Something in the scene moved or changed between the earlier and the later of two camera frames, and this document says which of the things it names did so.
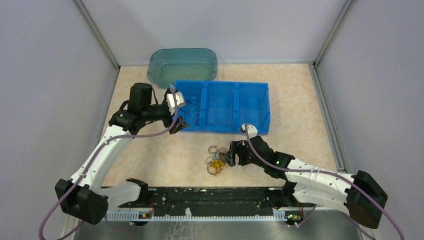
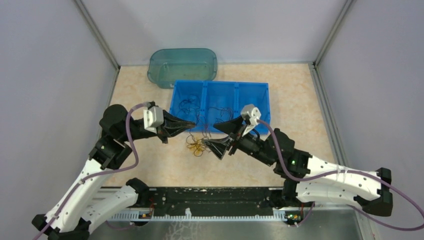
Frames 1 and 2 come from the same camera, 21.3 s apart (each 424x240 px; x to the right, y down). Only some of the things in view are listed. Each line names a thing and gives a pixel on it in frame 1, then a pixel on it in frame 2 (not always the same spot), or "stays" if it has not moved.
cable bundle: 216,162 → 199,146
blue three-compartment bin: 226,106 stays
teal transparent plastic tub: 166,65 stays
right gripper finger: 228,158 → 218,146
